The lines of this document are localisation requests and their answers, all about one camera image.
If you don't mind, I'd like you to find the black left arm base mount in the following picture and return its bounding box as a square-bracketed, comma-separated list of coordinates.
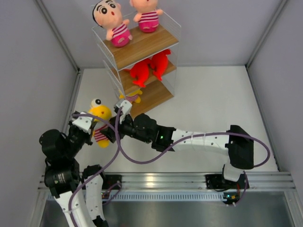
[102, 174, 122, 191]

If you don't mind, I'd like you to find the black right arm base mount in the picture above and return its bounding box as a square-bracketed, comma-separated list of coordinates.
[205, 174, 246, 191]

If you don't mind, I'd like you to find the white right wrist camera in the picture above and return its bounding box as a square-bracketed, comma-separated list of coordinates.
[114, 99, 132, 124]

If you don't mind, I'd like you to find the white wire wooden shelf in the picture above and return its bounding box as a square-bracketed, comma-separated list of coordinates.
[92, 12, 181, 117]

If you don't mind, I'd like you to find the yellow bear plush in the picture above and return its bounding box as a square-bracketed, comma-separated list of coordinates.
[119, 89, 143, 104]
[89, 98, 112, 148]

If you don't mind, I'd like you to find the pink black-haired boy doll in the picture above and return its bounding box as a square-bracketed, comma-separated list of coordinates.
[92, 0, 133, 47]

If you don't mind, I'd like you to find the slotted grey cable duct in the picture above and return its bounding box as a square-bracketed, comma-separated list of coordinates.
[102, 190, 227, 202]

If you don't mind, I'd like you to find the pink bald baby doll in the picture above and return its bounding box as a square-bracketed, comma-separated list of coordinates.
[129, 0, 163, 33]

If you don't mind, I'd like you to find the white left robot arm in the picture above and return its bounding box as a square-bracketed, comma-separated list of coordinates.
[39, 125, 108, 227]

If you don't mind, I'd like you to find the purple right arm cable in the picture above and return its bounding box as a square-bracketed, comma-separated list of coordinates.
[115, 106, 271, 206]

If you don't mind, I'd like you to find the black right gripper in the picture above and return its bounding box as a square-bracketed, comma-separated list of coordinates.
[101, 112, 152, 144]

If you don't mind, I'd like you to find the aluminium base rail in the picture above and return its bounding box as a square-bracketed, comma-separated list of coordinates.
[37, 172, 296, 190]

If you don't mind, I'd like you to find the red shark plush toy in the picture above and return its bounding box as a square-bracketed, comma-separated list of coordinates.
[124, 58, 154, 87]

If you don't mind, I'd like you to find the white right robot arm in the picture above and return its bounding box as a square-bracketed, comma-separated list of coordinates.
[100, 113, 254, 188]

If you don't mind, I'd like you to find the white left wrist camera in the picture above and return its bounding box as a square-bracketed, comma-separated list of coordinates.
[71, 112, 96, 134]

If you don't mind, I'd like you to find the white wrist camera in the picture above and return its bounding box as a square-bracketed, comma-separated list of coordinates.
[71, 112, 96, 134]
[114, 99, 132, 124]

